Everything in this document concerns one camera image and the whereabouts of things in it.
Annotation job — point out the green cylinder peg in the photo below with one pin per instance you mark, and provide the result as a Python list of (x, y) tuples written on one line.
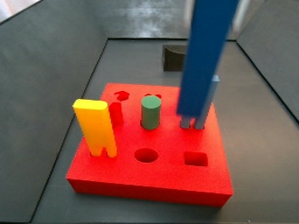
[(152, 108)]

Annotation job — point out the red foam peg board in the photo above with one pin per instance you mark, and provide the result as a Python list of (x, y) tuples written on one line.
[(168, 164)]

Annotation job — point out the light blue arch peg block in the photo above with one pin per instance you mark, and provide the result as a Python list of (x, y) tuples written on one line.
[(198, 122)]

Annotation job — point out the red peg block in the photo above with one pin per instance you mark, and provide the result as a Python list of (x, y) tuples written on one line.
[(117, 113)]

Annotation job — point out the black curved fixture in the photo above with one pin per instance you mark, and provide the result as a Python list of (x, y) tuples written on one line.
[(174, 55)]

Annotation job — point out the dark blue rectangular block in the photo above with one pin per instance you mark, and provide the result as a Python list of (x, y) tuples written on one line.
[(210, 26)]

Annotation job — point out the yellow arch peg block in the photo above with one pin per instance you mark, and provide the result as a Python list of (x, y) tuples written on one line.
[(97, 127)]

